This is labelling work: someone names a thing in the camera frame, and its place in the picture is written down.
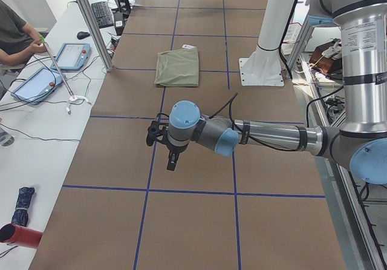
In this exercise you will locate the grabber stick with green handle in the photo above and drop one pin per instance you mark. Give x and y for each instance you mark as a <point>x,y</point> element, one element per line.
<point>72,98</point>

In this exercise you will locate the black computer mouse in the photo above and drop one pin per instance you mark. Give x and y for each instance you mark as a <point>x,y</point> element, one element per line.
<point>82,35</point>

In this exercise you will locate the folded dark blue umbrella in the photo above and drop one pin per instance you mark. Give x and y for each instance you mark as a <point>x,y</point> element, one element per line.
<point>20,216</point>

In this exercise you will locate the white shirt hang tag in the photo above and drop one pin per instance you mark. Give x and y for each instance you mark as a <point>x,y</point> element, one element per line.
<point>187,46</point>

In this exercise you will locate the far blue teach pendant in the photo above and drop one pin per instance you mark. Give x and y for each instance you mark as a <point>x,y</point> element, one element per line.
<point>73,56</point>

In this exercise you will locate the blue teach pendant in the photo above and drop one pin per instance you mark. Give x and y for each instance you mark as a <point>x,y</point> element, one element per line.
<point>73,56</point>
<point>37,87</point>

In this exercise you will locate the seated person in grey shirt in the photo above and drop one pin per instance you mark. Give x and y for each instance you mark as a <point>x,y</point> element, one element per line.
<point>19,40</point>

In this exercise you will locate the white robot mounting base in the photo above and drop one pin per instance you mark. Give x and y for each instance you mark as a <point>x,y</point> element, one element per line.
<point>263,67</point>

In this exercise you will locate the aluminium frame post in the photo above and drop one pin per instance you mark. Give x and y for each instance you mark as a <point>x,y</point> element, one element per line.
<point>86,11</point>

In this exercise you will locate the red cylinder tube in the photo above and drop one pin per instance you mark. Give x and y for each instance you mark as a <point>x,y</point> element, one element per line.
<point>17,235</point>

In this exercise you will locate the near blue teach pendant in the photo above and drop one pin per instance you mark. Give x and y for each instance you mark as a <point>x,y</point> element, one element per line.
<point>37,87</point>

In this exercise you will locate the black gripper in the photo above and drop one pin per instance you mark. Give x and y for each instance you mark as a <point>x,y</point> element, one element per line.
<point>175,149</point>

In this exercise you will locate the olive green long-sleeve shirt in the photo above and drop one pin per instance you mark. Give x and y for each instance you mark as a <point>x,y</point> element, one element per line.
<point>178,68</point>

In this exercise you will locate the black keyboard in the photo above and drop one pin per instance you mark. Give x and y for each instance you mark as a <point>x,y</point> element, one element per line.
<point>102,14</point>

